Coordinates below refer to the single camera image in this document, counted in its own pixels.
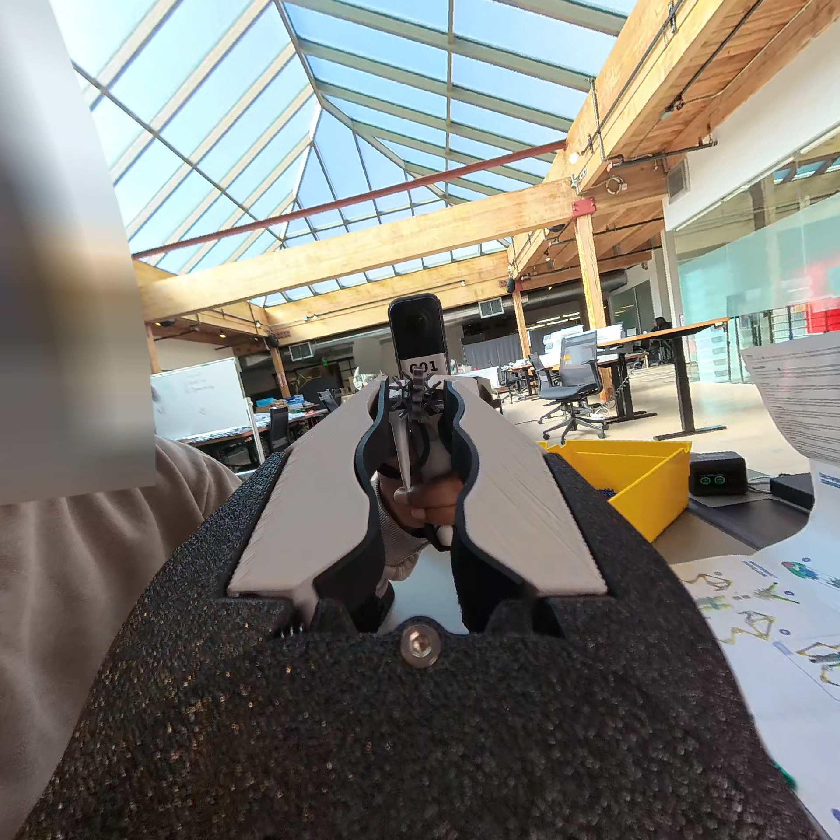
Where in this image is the small black box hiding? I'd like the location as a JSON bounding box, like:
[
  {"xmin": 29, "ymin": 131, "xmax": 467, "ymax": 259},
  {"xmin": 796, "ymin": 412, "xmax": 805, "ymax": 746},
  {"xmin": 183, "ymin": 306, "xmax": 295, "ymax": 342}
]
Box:
[{"xmin": 768, "ymin": 473, "xmax": 817, "ymax": 513}]

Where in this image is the person's left forearm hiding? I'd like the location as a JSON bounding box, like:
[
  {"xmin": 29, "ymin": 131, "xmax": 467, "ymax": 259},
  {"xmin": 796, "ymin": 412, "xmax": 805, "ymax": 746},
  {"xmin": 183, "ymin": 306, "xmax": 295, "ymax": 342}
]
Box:
[{"xmin": 385, "ymin": 523, "xmax": 438, "ymax": 581}]

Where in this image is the person's left hand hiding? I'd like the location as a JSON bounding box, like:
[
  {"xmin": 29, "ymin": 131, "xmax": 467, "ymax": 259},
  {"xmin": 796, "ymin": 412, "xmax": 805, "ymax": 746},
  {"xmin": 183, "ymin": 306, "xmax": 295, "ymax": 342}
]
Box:
[{"xmin": 378, "ymin": 473, "xmax": 463, "ymax": 532}]

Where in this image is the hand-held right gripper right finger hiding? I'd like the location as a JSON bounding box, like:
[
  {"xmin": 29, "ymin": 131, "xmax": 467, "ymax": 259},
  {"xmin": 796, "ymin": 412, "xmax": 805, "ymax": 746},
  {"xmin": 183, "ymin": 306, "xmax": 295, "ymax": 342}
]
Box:
[{"xmin": 440, "ymin": 381, "xmax": 609, "ymax": 631}]

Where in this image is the yellow plastic bin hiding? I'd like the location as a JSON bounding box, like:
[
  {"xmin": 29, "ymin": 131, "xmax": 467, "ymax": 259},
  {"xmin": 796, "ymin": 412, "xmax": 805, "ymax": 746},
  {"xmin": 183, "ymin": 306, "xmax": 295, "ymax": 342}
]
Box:
[{"xmin": 539, "ymin": 437, "xmax": 693, "ymax": 542}]

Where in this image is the red plastic crate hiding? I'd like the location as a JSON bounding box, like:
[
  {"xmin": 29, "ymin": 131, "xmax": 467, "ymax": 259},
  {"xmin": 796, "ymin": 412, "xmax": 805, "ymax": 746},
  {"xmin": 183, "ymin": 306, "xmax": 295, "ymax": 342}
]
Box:
[{"xmin": 804, "ymin": 296, "xmax": 840, "ymax": 336}]

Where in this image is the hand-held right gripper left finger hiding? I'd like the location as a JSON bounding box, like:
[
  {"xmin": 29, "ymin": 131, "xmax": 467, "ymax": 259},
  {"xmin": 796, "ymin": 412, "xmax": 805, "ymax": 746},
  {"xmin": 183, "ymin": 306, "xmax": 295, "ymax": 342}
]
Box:
[{"xmin": 226, "ymin": 381, "xmax": 395, "ymax": 628}]

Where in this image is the white folded instruction booklet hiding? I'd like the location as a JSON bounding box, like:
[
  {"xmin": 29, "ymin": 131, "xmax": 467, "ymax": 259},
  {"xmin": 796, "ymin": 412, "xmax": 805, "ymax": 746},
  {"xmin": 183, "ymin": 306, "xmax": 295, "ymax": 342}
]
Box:
[{"xmin": 672, "ymin": 329, "xmax": 840, "ymax": 840}]

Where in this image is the whiteboard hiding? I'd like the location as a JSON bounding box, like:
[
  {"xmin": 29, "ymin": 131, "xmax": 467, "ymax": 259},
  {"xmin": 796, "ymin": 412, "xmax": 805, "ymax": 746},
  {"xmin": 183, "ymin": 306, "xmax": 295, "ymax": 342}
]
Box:
[{"xmin": 151, "ymin": 357, "xmax": 253, "ymax": 441}]

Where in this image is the black device with green display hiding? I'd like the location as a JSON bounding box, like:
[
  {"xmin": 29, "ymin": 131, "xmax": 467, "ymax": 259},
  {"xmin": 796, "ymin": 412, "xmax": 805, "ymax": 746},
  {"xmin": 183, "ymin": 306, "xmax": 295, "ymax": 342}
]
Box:
[{"xmin": 689, "ymin": 453, "xmax": 749, "ymax": 497}]

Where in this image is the grey office chair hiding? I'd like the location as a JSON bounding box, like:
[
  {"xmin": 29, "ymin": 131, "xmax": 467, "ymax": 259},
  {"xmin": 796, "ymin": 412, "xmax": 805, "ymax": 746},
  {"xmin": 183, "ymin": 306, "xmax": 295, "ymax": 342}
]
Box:
[{"xmin": 539, "ymin": 329, "xmax": 611, "ymax": 445}]

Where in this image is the wooden table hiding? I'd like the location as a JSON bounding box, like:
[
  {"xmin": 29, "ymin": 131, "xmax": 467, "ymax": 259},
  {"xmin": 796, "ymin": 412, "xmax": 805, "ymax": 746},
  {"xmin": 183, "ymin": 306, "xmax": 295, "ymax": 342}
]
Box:
[{"xmin": 598, "ymin": 319, "xmax": 729, "ymax": 441}]

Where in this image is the person's beige clothing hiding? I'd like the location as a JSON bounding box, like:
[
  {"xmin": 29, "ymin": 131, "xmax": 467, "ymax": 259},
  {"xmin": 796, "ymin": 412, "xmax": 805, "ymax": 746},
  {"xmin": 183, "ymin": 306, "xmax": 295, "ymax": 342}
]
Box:
[{"xmin": 0, "ymin": 440, "xmax": 244, "ymax": 840}]

